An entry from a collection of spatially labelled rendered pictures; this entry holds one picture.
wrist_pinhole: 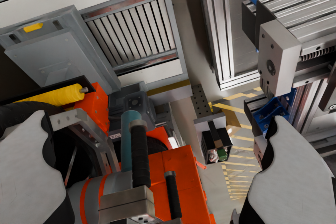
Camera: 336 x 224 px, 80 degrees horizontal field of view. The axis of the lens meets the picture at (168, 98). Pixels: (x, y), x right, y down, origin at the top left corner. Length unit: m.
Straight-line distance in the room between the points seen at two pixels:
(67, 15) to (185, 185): 0.92
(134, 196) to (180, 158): 0.70
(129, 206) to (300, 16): 0.47
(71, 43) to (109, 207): 0.73
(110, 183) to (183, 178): 0.53
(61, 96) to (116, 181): 0.34
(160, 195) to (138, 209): 0.68
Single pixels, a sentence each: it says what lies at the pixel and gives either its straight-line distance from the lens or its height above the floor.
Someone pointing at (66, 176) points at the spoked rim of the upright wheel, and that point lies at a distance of 0.78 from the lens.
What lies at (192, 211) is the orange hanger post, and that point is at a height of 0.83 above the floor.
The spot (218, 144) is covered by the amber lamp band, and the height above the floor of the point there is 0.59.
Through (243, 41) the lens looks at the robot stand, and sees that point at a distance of 1.13.
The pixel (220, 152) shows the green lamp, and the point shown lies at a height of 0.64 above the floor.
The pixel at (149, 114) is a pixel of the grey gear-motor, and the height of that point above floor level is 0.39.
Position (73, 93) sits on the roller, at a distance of 0.74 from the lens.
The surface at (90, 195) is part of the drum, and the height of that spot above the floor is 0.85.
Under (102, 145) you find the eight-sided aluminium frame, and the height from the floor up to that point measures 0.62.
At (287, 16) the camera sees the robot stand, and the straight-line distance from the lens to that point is 0.49.
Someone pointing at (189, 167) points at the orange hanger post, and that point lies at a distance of 1.06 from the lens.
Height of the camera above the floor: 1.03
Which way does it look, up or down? 41 degrees down
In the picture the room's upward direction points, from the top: 168 degrees clockwise
